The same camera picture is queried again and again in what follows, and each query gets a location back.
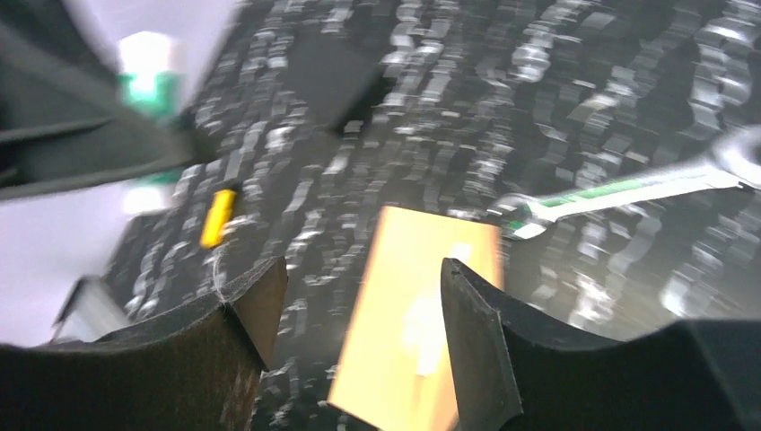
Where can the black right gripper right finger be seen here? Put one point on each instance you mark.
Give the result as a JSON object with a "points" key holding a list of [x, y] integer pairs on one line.
{"points": [[516, 368]]}

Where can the green white glue stick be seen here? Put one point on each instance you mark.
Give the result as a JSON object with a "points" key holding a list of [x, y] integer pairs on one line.
{"points": [[150, 79]]}

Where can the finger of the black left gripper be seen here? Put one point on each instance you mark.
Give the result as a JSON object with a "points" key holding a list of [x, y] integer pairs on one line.
{"points": [[63, 123]]}

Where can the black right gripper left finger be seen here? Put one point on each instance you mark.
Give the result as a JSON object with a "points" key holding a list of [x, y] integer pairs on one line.
{"points": [[194, 367]]}

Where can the silver open-end wrench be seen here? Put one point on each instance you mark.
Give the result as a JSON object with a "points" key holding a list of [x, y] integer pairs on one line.
{"points": [[730, 161]]}

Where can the yellow marker pen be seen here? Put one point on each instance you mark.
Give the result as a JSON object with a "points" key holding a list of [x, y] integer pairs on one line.
{"points": [[218, 215]]}

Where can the orange paper envelope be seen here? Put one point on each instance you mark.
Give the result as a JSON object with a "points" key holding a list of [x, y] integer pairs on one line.
{"points": [[394, 369]]}

